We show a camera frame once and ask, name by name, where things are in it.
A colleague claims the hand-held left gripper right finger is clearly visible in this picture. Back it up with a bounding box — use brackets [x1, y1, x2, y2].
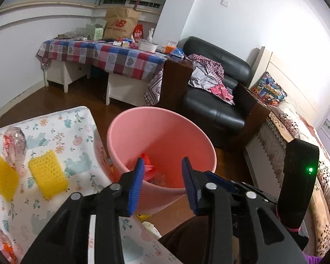
[181, 157, 303, 264]

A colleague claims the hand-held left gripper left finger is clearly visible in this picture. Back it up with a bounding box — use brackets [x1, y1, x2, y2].
[20, 158, 145, 264]

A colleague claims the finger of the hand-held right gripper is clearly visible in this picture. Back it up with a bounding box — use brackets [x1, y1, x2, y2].
[231, 181, 277, 205]
[204, 170, 238, 196]

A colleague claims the red foil wrapper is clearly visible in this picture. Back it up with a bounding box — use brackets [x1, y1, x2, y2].
[141, 154, 158, 177]

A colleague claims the pink plastic bucket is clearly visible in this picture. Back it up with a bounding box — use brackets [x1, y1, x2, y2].
[107, 107, 217, 215]

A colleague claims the yellow foam fruit net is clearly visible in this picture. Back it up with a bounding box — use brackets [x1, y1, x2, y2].
[0, 146, 19, 202]
[28, 150, 69, 200]

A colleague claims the clear plastic bag red print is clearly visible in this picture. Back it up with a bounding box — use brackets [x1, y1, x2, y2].
[1, 126, 27, 168]

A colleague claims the person's brown trouser leg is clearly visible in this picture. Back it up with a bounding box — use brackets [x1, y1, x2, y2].
[158, 216, 218, 264]

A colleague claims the bed with floral cover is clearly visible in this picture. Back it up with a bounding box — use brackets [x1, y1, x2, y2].
[245, 99, 330, 256]

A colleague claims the black leather sofa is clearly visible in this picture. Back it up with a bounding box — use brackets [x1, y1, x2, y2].
[179, 36, 252, 149]

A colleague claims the wooden bedside cabinet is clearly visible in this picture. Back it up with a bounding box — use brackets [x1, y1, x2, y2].
[228, 84, 271, 150]

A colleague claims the floral tablecloth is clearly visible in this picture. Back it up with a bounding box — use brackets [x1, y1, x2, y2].
[0, 106, 182, 264]

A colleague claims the pink floral garment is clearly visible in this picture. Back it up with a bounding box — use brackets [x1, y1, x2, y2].
[209, 84, 235, 105]

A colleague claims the cartoon print pillow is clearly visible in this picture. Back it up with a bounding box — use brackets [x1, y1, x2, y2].
[250, 71, 288, 107]

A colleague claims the heart print cloth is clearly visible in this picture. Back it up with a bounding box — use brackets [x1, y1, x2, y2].
[144, 66, 166, 106]

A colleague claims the cream headboard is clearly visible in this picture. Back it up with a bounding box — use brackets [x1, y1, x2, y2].
[249, 46, 330, 132]

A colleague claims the plaid and grey garment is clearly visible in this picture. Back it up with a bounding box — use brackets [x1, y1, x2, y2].
[188, 54, 226, 90]

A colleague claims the checkered tablecloth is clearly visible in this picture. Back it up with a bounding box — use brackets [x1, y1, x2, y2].
[37, 39, 168, 82]

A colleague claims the orange tissue box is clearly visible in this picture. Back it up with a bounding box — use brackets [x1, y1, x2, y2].
[163, 42, 179, 54]

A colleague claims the crumpled clear plastic wrap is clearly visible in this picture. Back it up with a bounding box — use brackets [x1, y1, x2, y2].
[0, 218, 20, 264]

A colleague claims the white tub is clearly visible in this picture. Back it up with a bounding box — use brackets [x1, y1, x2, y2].
[137, 40, 159, 53]

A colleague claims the red packet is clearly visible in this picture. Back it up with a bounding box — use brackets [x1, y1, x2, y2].
[132, 25, 144, 42]

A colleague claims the light green carton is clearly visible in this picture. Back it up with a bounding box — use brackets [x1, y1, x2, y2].
[85, 23, 104, 40]

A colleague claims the brown paper bag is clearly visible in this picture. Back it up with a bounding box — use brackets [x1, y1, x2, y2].
[103, 7, 141, 40]

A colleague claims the pink wrist strap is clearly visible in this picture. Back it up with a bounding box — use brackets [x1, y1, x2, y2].
[276, 209, 302, 233]

